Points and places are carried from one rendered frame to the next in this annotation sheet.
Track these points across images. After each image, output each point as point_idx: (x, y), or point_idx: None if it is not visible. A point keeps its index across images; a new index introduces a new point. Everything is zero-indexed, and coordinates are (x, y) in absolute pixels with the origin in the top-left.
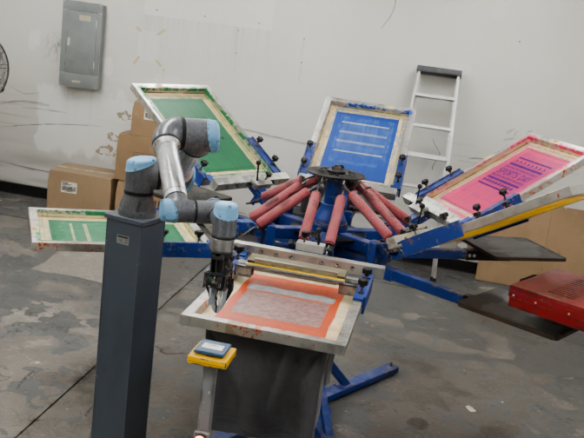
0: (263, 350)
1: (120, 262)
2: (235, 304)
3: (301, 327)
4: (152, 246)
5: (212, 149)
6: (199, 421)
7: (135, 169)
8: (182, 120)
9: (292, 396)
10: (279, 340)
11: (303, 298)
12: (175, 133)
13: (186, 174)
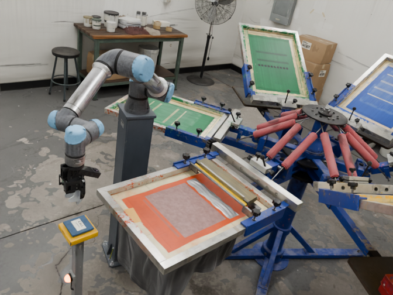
0: None
1: (120, 137)
2: (157, 192)
3: (173, 231)
4: (140, 133)
5: (137, 79)
6: (72, 265)
7: (131, 80)
8: (119, 52)
9: (154, 275)
10: (134, 237)
11: (214, 205)
12: (107, 61)
13: (154, 92)
